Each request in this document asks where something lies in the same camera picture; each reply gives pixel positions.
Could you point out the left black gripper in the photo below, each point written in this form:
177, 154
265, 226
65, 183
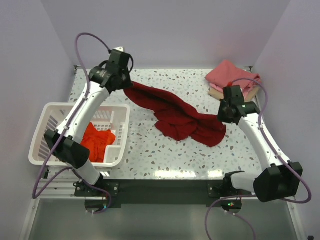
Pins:
128, 83

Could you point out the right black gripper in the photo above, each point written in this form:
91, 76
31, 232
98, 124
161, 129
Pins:
220, 116

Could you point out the dark red t-shirt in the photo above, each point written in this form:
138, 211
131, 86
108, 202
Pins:
177, 119

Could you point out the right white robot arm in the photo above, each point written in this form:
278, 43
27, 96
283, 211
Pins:
279, 175

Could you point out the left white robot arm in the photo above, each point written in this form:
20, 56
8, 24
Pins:
65, 141

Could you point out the folded beige t-shirt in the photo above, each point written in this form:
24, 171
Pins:
249, 93

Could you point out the folded pink t-shirt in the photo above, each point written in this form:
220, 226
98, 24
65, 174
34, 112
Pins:
226, 72

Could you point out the orange t-shirt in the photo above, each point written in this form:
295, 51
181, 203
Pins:
97, 141

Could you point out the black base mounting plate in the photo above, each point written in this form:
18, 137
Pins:
117, 192

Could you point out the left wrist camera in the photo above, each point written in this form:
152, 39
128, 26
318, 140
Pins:
120, 48

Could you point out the aluminium extrusion rail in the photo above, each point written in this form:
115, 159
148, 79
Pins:
66, 188

